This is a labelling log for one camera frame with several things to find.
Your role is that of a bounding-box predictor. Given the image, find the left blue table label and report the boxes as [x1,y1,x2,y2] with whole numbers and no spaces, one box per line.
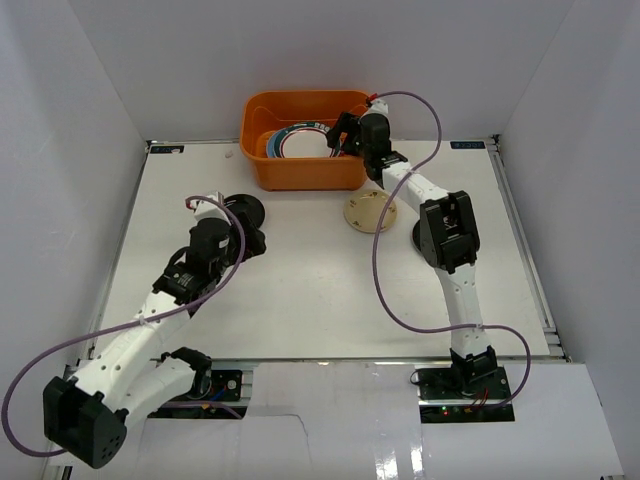
[149,145,184,154]

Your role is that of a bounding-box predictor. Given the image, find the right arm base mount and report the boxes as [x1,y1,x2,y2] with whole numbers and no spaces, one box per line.
[409,367,515,425]

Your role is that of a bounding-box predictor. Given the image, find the right blue table label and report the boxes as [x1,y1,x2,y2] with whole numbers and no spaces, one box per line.
[450,141,486,150]

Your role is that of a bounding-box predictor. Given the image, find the blue plate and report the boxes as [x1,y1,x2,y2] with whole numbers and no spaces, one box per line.
[266,132,278,158]

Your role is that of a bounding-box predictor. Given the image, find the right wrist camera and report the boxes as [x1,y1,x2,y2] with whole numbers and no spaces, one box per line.
[365,96,389,116]

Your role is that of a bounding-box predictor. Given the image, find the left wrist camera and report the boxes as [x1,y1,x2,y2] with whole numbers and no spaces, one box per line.
[185,191,228,222]

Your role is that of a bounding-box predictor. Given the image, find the green rimmed white plate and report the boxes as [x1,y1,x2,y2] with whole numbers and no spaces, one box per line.
[275,121,341,159]

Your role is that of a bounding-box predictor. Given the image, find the black plate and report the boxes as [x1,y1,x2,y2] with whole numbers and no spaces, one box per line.
[411,221,421,252]
[224,194,266,229]

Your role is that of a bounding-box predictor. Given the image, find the blue table label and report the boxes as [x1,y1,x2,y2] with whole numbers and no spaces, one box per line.
[149,145,184,154]
[450,141,486,150]

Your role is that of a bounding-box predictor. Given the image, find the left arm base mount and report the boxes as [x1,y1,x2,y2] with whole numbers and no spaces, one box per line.
[159,370,246,419]

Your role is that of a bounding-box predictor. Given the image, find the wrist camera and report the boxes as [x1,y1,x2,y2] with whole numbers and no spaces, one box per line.
[185,191,228,222]
[365,96,389,116]

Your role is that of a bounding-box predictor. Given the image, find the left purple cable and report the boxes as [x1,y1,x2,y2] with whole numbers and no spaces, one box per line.
[2,196,249,459]

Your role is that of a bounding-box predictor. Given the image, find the beige small plate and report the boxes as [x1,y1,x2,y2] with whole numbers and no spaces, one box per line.
[343,189,398,234]

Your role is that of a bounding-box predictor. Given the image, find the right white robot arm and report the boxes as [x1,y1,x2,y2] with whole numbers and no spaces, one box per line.
[326,108,498,399]

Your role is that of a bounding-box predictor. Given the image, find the orange plastic bin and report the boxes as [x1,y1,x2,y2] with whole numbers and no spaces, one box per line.
[239,90,368,191]

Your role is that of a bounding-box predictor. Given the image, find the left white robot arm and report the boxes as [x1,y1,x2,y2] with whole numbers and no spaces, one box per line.
[43,194,266,469]

